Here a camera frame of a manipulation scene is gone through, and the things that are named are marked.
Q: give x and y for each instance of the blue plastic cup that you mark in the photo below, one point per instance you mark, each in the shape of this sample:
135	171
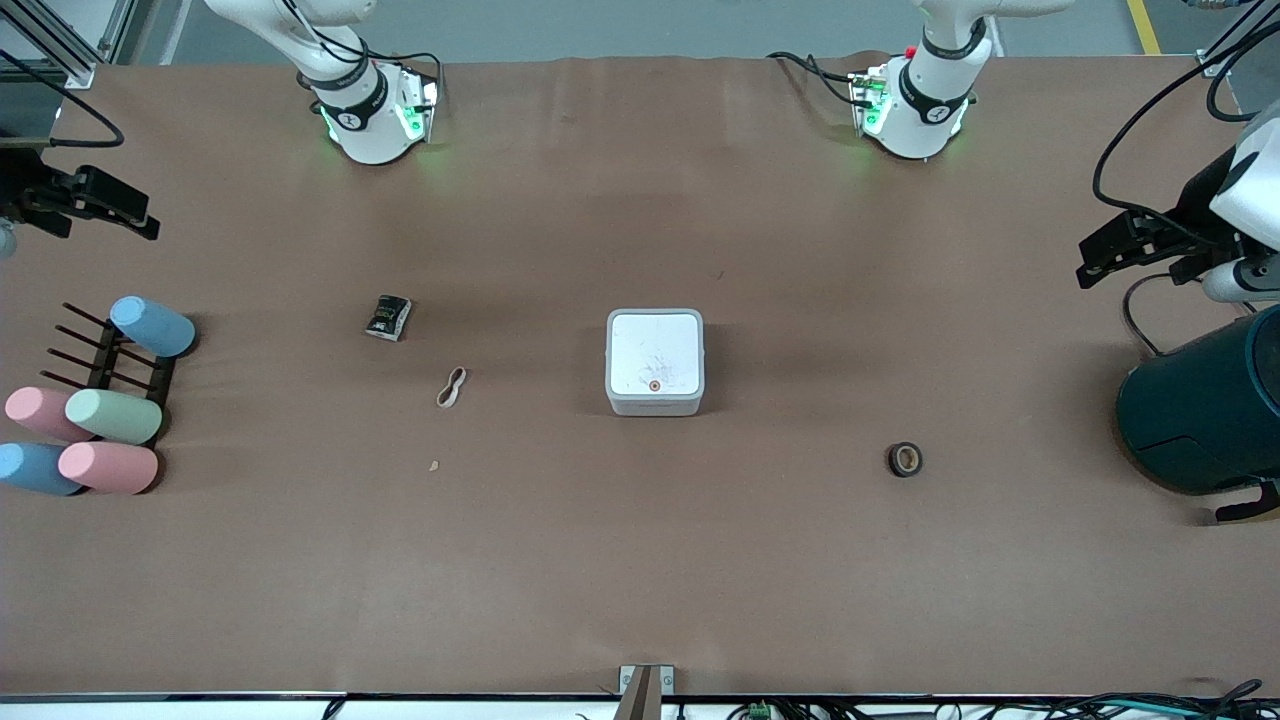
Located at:
152	326
35	468

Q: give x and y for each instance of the metal table edge bracket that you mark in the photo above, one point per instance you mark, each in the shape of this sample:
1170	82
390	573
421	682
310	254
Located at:
646	685

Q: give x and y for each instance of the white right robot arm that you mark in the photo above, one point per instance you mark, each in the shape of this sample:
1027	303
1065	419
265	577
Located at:
365	110

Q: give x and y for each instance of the aluminium frame profile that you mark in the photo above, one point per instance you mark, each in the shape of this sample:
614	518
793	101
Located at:
60	45
1235	40

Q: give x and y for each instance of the green lit base connector box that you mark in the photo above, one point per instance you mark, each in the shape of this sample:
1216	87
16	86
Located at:
418	108
868	100

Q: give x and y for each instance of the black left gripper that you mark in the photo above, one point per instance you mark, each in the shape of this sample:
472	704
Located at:
1192	214

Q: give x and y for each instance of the black tape roll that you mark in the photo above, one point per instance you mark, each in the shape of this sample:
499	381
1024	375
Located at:
905	459

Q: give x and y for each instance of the dark teal round appliance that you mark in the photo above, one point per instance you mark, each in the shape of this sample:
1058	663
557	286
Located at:
1200	410

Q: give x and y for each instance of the pink plastic cup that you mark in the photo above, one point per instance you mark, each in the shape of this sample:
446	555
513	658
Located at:
108	467
35	410

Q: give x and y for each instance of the brown table cover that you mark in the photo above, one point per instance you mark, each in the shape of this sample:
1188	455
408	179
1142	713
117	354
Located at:
640	570

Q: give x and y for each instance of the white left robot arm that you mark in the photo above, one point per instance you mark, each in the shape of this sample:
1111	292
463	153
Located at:
925	100

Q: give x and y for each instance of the beige rubber band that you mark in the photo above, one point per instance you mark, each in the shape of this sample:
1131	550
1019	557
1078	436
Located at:
450	390

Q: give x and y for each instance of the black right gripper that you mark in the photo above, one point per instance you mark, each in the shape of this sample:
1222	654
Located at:
22	187

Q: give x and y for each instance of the black cup rack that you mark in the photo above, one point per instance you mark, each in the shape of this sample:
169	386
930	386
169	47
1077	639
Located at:
105	360

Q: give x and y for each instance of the green plastic cup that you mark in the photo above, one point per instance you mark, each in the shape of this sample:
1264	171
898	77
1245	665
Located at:
113	416

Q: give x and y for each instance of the white square trash bin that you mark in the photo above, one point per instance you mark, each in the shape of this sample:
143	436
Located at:
655	360

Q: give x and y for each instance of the black snack wrapper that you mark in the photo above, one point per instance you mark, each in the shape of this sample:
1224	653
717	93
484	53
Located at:
388	317

